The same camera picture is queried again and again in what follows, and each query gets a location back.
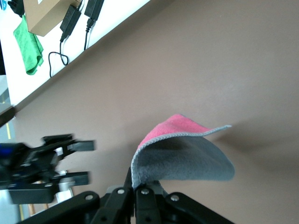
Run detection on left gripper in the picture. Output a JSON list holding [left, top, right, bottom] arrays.
[[0, 133, 96, 190]]

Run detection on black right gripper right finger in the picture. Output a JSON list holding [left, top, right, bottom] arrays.
[[136, 187, 162, 224]]

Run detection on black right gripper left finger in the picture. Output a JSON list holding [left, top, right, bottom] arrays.
[[92, 167, 135, 224]]

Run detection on grey and pink towel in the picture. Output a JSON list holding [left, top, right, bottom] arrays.
[[130, 113, 235, 194]]

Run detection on green cloth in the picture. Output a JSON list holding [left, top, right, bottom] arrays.
[[13, 15, 44, 76]]

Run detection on large black power adapter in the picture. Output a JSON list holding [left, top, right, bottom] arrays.
[[59, 5, 82, 43]]

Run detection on brown table cover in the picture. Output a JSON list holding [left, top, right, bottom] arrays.
[[0, 0, 299, 224]]

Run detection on brown cardboard box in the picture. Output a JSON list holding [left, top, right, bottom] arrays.
[[23, 0, 81, 37]]

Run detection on thin black adapter cable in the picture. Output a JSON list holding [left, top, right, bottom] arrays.
[[47, 35, 70, 78]]

